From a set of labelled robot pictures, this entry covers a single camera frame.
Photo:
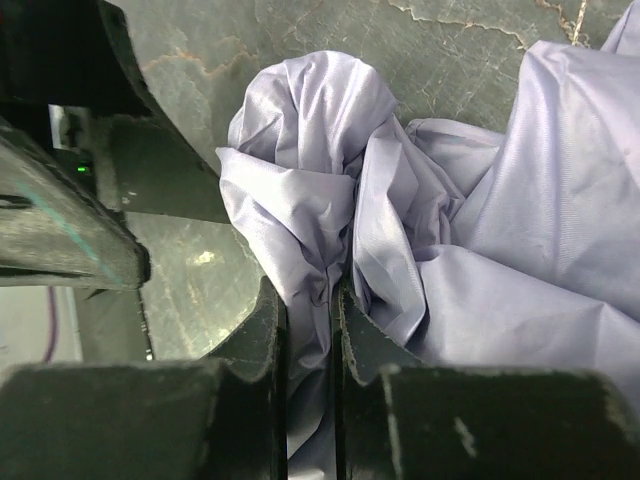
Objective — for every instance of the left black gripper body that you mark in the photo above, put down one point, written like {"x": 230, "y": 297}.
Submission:
{"x": 70, "y": 54}

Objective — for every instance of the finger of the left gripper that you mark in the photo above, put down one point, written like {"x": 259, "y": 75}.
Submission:
{"x": 53, "y": 232}
{"x": 156, "y": 168}

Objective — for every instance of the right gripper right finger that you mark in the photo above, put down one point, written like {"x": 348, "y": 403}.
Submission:
{"x": 399, "y": 418}

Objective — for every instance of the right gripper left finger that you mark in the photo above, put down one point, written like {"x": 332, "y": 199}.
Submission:
{"x": 219, "y": 417}

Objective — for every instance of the lavender folding umbrella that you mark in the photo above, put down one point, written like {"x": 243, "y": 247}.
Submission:
{"x": 467, "y": 246}

